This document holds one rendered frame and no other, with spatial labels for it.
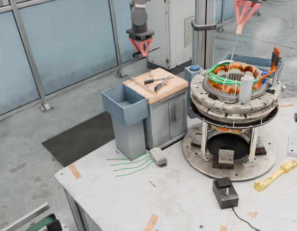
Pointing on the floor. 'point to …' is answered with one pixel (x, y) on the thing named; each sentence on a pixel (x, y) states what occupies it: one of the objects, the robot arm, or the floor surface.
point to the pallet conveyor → (51, 219)
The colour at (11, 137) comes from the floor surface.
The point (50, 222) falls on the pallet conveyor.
